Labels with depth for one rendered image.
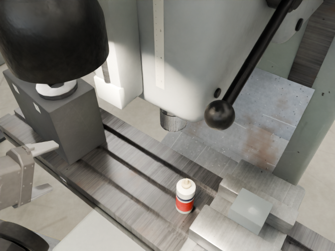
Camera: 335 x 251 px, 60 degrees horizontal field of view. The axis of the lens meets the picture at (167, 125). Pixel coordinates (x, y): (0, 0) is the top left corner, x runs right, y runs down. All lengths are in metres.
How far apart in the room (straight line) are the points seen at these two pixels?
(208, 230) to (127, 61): 0.35
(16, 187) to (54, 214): 1.29
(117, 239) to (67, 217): 1.11
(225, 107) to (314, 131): 0.62
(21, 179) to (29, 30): 0.42
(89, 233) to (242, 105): 0.52
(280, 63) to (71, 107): 0.52
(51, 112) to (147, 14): 0.41
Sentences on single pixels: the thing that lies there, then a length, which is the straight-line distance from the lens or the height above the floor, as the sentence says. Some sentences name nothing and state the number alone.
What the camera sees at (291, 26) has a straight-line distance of 0.45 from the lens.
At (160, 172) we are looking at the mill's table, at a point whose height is 0.96.
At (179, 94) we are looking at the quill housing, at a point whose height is 1.36.
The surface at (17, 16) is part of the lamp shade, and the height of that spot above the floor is 1.49.
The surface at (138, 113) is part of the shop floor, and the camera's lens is 2.28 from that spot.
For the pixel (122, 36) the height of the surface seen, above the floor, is 1.43.
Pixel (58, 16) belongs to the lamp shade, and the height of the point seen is 1.49.
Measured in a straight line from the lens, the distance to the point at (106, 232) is 0.76.
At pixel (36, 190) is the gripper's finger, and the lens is 0.67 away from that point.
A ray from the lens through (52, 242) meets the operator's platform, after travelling 1.34.
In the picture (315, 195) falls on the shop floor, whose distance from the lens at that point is 2.03.
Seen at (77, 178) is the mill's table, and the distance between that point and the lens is 0.76.
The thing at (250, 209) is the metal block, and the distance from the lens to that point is 0.55.
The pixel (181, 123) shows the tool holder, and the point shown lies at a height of 1.22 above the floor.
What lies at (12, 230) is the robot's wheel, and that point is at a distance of 1.18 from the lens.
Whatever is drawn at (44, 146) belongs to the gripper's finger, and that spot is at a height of 1.14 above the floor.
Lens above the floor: 1.57
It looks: 46 degrees down
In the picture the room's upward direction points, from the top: straight up
